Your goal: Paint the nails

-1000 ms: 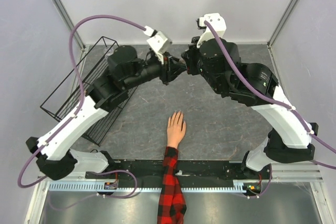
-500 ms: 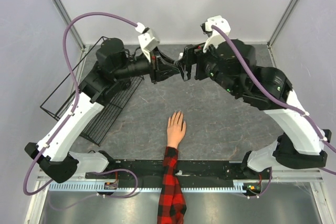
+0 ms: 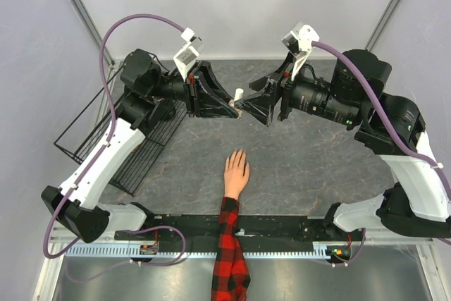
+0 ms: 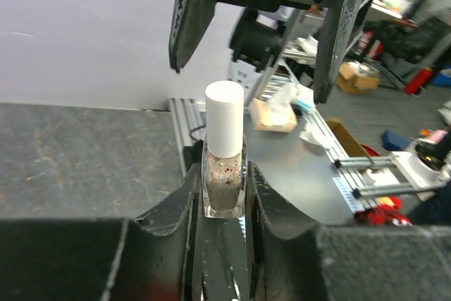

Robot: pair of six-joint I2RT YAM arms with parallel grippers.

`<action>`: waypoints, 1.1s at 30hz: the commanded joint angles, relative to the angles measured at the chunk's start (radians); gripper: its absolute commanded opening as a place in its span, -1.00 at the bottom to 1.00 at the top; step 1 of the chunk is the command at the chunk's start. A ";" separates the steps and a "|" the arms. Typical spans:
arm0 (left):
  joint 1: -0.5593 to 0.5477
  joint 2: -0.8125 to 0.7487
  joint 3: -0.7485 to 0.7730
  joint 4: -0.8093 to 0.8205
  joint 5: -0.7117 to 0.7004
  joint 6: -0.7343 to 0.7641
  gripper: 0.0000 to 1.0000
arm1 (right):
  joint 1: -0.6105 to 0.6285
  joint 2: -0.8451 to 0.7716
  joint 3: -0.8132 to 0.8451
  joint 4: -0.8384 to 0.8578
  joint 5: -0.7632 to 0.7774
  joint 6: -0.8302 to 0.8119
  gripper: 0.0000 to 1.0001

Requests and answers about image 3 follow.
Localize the aluminium corner post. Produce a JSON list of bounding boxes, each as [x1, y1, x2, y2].
[[69, 0, 102, 49], [364, 0, 402, 51]]

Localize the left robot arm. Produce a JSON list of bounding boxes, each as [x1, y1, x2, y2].
[[42, 49, 244, 243]]

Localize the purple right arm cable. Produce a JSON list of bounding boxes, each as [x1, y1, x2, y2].
[[311, 40, 451, 269]]

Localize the aluminium corner post left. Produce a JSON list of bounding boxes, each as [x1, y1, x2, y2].
[[69, 0, 102, 49]]

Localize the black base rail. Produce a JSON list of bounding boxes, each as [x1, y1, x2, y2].
[[114, 211, 366, 254]]

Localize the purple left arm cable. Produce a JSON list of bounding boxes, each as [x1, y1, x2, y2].
[[42, 13, 193, 269]]

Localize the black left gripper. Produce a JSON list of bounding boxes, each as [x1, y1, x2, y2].
[[149, 61, 239, 119]]

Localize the black wire basket rack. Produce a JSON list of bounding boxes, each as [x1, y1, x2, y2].
[[53, 48, 187, 198]]

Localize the nail polish bottle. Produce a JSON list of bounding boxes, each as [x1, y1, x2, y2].
[[229, 99, 242, 119]]

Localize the aluminium slotted rail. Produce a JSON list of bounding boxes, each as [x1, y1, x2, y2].
[[66, 242, 349, 261]]

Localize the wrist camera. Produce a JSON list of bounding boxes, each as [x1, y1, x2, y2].
[[282, 21, 319, 82], [173, 27, 204, 81]]

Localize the red plaid sleeve forearm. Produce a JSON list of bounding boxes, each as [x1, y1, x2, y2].
[[211, 197, 251, 301]]

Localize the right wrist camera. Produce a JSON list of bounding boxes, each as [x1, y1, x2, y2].
[[282, 21, 319, 82]]

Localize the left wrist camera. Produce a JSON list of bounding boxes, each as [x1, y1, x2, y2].
[[173, 27, 204, 81]]

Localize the aluminium corner post right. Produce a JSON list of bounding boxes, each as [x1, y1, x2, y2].
[[364, 0, 402, 51]]

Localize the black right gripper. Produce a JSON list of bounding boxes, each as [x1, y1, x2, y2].
[[235, 49, 361, 127]]

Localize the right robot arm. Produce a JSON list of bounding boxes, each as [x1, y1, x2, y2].
[[235, 49, 450, 240]]

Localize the white nail polish cap brush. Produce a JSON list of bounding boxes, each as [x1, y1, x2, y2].
[[233, 88, 244, 102]]

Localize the mannequin hand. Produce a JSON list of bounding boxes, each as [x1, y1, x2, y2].
[[223, 149, 250, 200]]

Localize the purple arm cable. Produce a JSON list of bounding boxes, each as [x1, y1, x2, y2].
[[42, 13, 193, 269], [311, 40, 451, 269]]

